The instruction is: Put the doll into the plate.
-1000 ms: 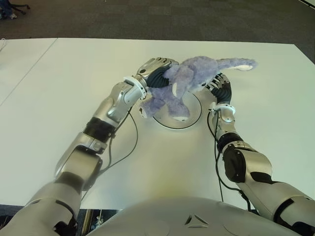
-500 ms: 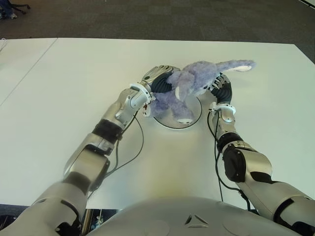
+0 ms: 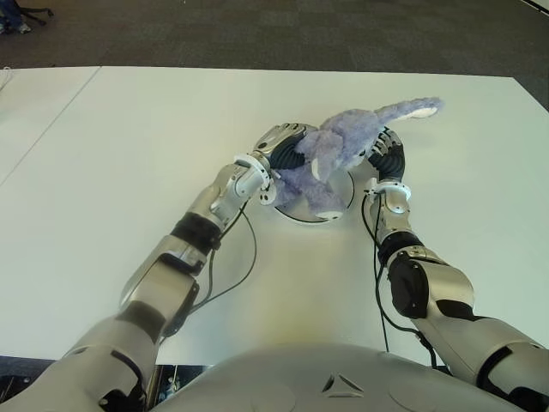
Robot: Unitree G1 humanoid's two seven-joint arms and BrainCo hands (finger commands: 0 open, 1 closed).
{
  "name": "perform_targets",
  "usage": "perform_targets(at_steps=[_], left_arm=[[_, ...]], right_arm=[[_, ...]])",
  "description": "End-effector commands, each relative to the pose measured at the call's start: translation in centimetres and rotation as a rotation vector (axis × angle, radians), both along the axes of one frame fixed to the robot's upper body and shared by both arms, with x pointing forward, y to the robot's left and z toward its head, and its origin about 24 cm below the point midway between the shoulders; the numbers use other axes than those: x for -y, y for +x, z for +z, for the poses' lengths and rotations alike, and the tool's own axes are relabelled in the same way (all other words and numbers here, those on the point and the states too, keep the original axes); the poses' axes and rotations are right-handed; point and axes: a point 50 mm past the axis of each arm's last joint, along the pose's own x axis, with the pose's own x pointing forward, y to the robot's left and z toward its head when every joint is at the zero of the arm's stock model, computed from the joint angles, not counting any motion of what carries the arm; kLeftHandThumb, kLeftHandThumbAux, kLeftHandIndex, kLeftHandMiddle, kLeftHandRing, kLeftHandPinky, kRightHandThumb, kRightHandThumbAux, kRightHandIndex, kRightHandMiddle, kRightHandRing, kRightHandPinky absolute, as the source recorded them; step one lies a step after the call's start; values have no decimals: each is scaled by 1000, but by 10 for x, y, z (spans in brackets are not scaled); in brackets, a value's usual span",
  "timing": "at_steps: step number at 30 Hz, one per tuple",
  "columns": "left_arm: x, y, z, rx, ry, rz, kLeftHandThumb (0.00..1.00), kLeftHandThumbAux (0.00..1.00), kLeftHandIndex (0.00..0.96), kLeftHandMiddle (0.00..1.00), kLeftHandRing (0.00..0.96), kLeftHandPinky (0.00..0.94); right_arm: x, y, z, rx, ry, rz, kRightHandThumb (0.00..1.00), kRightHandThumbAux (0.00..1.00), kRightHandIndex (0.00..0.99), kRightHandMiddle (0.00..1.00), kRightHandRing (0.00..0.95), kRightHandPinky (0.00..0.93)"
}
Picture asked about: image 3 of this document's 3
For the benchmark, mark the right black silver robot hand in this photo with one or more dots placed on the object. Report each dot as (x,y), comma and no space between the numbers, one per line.
(392,161)

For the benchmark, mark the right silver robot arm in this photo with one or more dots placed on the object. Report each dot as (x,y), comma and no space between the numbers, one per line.
(446,287)

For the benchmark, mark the purple plush rabbit doll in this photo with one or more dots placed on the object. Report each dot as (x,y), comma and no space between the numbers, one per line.
(343,133)

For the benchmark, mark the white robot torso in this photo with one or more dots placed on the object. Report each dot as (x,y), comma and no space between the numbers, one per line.
(334,377)

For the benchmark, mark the white sneaker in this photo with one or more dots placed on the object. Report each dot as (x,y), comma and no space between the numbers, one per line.
(24,28)

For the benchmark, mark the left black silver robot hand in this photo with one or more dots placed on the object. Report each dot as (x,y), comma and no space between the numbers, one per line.
(285,154)

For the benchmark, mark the black office chair base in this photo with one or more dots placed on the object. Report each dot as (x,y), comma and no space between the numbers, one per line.
(38,13)

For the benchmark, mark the white plate with black rim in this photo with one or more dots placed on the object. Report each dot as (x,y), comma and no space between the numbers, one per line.
(344,189)

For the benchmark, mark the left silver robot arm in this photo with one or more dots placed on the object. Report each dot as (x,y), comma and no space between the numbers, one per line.
(171,279)

